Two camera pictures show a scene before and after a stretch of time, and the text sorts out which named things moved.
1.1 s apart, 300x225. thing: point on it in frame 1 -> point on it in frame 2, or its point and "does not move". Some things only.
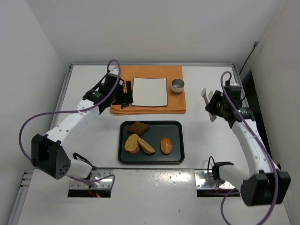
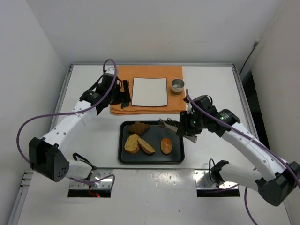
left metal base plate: (96, 175) does not move
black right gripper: (214, 102) -> (184, 124)
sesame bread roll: (166, 145) does not move
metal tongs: (212, 116) -> (174, 126)
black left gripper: (128, 93) does not move
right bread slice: (145, 146) does not move
